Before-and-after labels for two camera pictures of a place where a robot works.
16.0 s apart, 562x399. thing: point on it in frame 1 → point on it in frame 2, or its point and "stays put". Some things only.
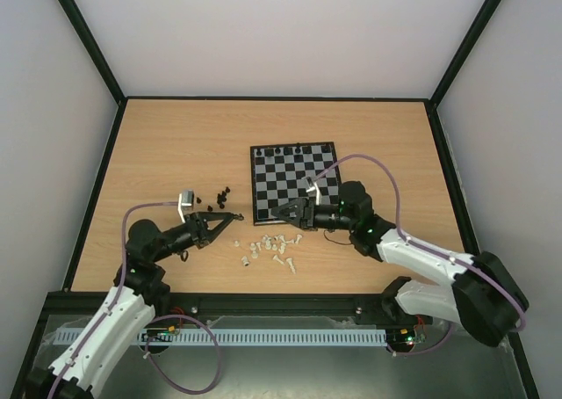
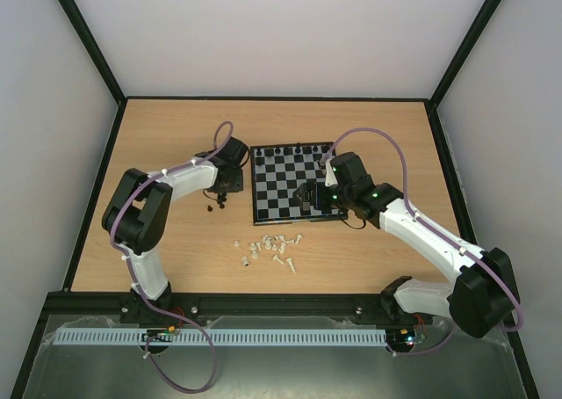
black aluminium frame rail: [243, 304] stays put
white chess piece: [268, 241] stays put
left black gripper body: [198, 237] → [234, 184]
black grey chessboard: [277, 173] stays put
